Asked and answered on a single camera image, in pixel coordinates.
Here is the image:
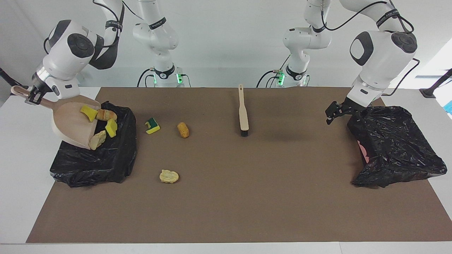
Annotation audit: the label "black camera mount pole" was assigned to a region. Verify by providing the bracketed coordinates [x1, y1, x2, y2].
[0, 68, 29, 96]
[420, 69, 452, 98]

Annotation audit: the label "black bagged trash bin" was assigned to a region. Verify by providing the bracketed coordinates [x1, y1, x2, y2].
[49, 101, 137, 188]

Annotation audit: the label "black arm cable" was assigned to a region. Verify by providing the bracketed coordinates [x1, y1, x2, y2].
[44, 0, 142, 50]
[320, 0, 421, 96]

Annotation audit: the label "beige brush black bristles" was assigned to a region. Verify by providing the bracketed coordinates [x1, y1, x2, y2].
[238, 84, 250, 137]

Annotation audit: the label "black bagged bin pink inside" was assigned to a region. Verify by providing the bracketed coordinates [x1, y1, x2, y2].
[347, 106, 448, 188]

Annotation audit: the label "green yellow sponge piece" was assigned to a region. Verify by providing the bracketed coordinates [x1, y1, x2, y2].
[145, 117, 161, 135]
[105, 119, 118, 138]

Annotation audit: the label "toy croissant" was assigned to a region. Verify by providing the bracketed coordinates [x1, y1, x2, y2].
[96, 109, 118, 122]

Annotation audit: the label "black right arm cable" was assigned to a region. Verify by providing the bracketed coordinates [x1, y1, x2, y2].
[44, 0, 142, 50]

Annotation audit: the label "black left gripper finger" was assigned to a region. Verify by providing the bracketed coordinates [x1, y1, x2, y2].
[327, 110, 348, 125]
[326, 102, 345, 117]

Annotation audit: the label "brown table mat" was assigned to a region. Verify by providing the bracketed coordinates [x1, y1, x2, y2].
[26, 87, 452, 243]

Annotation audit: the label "beige plastic dustpan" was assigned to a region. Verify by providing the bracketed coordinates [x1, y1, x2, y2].
[11, 86, 103, 150]

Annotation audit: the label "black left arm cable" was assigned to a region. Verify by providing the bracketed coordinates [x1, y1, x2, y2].
[320, 0, 421, 96]

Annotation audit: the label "pink item in bin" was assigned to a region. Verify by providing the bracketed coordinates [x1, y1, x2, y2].
[357, 140, 369, 163]

